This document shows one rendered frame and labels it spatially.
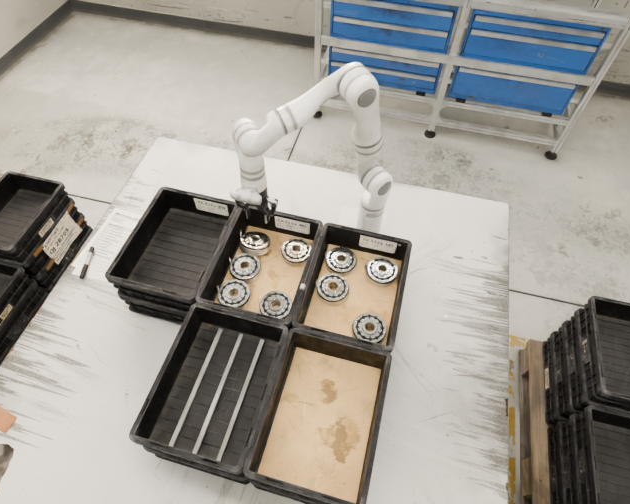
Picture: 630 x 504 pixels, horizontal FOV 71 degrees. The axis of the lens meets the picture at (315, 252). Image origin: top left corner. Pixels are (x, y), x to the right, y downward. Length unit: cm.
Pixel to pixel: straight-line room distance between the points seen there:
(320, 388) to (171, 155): 128
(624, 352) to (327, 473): 131
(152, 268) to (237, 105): 214
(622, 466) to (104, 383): 181
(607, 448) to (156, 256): 176
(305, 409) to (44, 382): 84
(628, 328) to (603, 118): 218
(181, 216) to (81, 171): 168
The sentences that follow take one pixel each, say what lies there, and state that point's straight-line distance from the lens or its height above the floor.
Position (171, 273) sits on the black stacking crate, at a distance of 156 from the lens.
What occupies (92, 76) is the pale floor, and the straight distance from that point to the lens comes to 413.
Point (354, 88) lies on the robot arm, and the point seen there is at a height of 142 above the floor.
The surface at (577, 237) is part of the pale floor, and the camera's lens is 307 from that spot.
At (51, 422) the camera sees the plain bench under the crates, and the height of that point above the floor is 70.
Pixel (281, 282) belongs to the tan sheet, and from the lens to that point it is 147.
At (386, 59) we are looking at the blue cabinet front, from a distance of 305.
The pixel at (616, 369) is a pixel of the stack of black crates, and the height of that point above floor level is 49.
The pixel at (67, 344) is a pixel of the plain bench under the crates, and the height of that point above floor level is 70.
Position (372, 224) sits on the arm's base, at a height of 80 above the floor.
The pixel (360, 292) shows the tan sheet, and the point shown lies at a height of 83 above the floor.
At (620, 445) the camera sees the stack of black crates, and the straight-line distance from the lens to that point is 209.
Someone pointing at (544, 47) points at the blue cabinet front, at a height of 73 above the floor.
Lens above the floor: 209
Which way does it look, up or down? 55 degrees down
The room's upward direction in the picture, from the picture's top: 2 degrees clockwise
